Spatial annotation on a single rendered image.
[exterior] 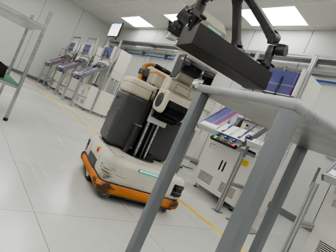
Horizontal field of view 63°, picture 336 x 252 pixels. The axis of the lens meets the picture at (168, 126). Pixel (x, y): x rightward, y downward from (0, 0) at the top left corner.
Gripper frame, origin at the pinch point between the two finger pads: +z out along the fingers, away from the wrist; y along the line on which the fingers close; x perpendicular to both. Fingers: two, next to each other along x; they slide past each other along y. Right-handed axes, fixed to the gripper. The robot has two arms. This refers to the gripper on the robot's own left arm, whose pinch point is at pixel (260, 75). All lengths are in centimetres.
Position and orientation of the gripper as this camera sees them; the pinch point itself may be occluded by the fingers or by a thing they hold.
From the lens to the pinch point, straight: 182.6
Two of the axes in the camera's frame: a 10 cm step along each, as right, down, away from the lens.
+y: 8.1, 3.4, 4.8
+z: -3.9, 9.2, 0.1
